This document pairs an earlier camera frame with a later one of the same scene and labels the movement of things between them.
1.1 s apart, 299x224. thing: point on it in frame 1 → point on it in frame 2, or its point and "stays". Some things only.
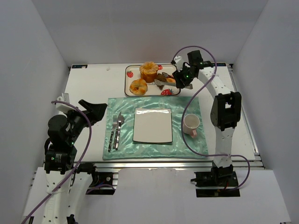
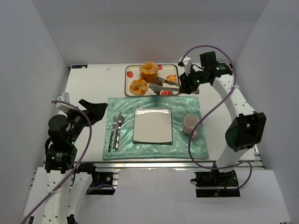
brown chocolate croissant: [161, 78] → [155, 81]
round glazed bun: [138, 87] stays
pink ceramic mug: [190, 122] stays
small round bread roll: [169, 80] stays
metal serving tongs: [159, 82] → [156, 87]
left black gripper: [86, 114] stays
